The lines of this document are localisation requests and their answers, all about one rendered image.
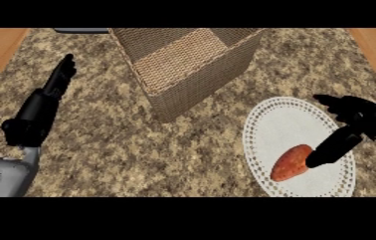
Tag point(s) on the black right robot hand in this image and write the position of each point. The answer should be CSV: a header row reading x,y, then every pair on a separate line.
x,y
343,139

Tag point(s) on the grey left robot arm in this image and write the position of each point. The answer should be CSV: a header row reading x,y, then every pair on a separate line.
x,y
17,174

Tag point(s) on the brown wicker basket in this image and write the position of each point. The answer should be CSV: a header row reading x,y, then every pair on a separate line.
x,y
188,68

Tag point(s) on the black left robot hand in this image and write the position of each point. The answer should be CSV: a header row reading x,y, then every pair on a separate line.
x,y
38,109

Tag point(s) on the white round lace placemat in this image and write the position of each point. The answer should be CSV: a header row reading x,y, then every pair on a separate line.
x,y
290,134

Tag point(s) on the grey flat appliance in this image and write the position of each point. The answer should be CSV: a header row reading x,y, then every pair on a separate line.
x,y
80,30

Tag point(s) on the orange sweet potato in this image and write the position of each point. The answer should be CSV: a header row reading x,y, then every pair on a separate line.
x,y
290,164

